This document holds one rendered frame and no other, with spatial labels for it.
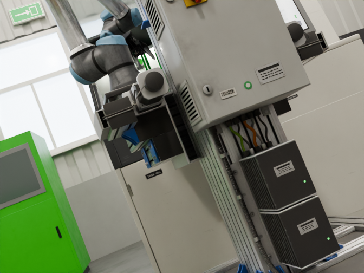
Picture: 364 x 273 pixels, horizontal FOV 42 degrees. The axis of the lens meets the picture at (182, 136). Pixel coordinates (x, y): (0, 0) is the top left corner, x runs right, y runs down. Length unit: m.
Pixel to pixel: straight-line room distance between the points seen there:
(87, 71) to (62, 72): 4.74
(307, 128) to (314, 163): 0.18
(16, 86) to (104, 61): 4.84
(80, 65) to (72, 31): 0.14
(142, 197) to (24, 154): 2.88
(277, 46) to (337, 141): 1.12
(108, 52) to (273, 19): 0.71
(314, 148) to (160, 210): 0.82
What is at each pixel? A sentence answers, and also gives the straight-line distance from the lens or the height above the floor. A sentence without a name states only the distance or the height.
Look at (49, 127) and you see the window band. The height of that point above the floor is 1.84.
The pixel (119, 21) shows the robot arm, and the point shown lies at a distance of 2.19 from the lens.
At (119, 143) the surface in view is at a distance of 2.36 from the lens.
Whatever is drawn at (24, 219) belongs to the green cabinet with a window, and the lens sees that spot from 5.09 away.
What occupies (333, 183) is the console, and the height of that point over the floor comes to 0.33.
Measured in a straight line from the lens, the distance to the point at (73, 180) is 6.51.
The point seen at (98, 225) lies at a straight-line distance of 6.47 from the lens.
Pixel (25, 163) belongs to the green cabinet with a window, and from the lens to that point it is 5.09.
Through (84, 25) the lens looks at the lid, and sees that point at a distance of 2.82.
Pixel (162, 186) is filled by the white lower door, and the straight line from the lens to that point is 2.34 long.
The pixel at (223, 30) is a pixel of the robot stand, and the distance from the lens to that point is 1.43.
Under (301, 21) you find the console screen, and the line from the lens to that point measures 2.86.
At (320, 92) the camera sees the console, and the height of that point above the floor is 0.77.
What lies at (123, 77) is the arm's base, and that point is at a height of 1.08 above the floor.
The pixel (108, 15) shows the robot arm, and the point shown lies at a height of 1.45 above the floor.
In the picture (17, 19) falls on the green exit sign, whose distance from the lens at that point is 6.97.
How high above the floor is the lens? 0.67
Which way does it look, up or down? 4 degrees up
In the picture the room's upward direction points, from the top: 22 degrees counter-clockwise
